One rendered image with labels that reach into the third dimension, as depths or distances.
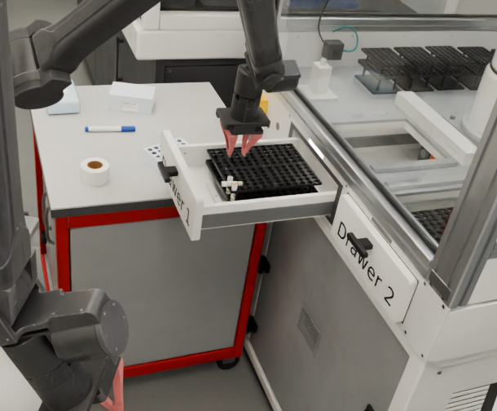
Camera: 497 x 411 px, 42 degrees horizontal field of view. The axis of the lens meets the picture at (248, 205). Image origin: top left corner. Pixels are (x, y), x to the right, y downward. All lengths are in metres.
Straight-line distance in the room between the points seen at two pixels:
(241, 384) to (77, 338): 1.55
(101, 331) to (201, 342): 1.39
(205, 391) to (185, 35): 1.15
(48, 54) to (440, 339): 0.83
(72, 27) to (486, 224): 0.69
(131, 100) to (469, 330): 1.16
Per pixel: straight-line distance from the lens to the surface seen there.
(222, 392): 2.18
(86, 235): 1.66
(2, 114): 0.57
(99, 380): 0.78
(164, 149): 1.55
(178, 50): 2.23
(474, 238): 1.12
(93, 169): 1.64
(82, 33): 0.97
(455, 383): 1.45
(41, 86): 1.03
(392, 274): 1.30
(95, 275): 1.75
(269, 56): 1.19
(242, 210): 1.41
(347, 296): 1.54
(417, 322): 1.29
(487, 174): 1.09
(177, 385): 2.18
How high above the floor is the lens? 1.70
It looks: 35 degrees down
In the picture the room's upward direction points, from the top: 10 degrees clockwise
